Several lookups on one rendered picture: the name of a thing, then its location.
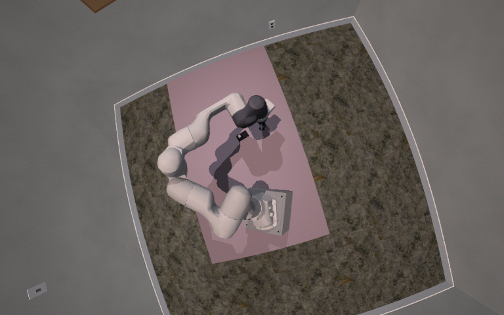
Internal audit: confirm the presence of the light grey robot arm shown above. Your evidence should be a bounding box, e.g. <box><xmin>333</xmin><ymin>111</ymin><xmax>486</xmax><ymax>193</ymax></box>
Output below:
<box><xmin>157</xmin><ymin>93</ymin><xmax>277</xmax><ymax>239</ymax></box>

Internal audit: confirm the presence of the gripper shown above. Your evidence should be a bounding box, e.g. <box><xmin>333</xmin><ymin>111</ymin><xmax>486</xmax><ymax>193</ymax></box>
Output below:
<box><xmin>258</xmin><ymin>120</ymin><xmax>266</xmax><ymax>130</ymax></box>

